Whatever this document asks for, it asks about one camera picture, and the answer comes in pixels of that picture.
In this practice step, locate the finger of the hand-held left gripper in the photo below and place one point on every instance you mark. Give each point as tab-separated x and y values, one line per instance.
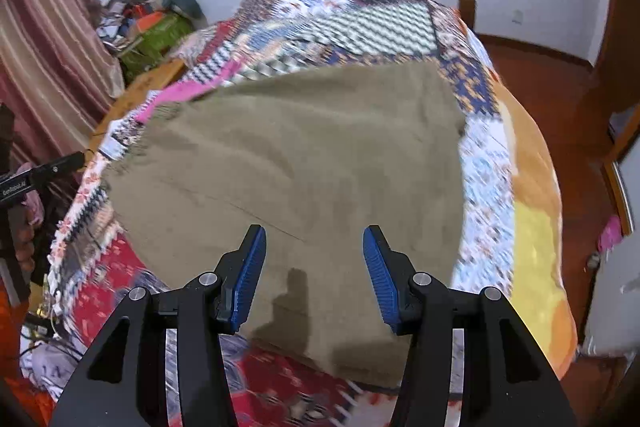
65	164

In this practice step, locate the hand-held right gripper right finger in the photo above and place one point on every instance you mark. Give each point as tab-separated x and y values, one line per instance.
382	279

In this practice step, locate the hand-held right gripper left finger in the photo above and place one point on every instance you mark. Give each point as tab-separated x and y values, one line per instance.
247	279

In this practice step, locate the olive green pants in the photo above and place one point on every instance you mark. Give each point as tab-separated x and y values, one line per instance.
300	157

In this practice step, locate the person's left hand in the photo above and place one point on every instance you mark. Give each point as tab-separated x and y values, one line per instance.
24	249

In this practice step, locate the striped brown curtain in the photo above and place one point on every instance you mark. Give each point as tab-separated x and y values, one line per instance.
45	32

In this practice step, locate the pink cloth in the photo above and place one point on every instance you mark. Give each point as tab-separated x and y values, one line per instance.
180	89

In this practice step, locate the green fabric bag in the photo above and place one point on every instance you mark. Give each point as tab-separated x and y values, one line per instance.
155	44

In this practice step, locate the pile of clutter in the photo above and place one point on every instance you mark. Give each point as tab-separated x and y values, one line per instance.
120	12

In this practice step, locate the orange yellow blanket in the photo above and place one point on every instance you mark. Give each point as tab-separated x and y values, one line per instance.
535	217

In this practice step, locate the orange box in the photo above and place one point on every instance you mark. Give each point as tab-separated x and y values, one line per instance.
150	22

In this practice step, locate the white printed cloth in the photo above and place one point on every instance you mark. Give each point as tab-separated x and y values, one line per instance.
50	364

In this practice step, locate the small pink object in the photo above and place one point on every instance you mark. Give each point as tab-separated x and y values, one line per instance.
610	234

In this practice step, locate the pale grey panel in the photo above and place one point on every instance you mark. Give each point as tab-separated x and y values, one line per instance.
615	307

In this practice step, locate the patchwork printed blanket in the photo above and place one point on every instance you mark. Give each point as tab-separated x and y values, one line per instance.
380	22

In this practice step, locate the brown wooden door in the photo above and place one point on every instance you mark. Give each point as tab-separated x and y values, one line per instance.
620	7

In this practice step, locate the wooden bed post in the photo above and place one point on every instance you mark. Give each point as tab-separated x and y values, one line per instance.
466	12

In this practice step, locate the white wall socket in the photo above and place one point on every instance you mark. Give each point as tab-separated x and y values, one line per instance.
517	17

